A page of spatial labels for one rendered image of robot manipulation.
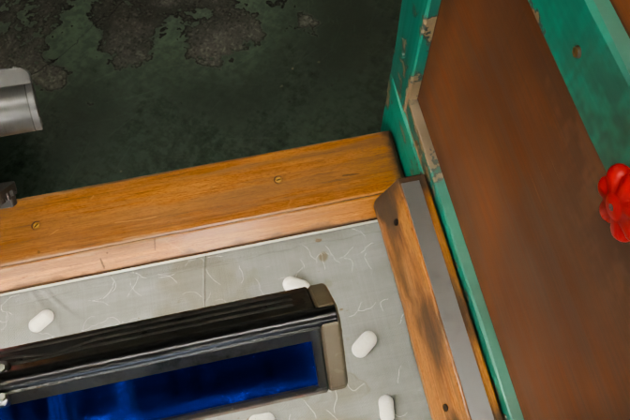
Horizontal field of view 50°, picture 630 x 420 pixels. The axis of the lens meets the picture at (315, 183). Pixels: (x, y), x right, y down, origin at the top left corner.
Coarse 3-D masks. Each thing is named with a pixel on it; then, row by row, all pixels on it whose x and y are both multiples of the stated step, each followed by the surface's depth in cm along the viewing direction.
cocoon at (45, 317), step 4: (40, 312) 83; (44, 312) 83; (48, 312) 83; (36, 316) 83; (40, 316) 82; (44, 316) 82; (48, 316) 83; (52, 316) 83; (32, 320) 82; (36, 320) 82; (40, 320) 82; (44, 320) 82; (48, 320) 83; (32, 324) 82; (36, 324) 82; (40, 324) 82; (44, 324) 82; (32, 328) 82; (36, 328) 82; (40, 328) 82; (36, 332) 83
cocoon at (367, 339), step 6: (360, 336) 82; (366, 336) 81; (372, 336) 81; (354, 342) 81; (360, 342) 81; (366, 342) 81; (372, 342) 81; (354, 348) 81; (360, 348) 80; (366, 348) 81; (354, 354) 81; (360, 354) 80; (366, 354) 81
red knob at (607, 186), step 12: (612, 168) 36; (624, 168) 35; (600, 180) 37; (612, 180) 36; (624, 180) 35; (600, 192) 37; (612, 192) 36; (624, 192) 35; (600, 204) 38; (612, 204) 36; (624, 204) 35; (612, 216) 36; (624, 216) 35; (612, 228) 36; (624, 228) 35; (624, 240) 36
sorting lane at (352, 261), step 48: (288, 240) 89; (336, 240) 89; (48, 288) 86; (96, 288) 86; (144, 288) 86; (192, 288) 86; (240, 288) 86; (336, 288) 86; (384, 288) 86; (0, 336) 83; (48, 336) 83; (384, 336) 83; (384, 384) 80
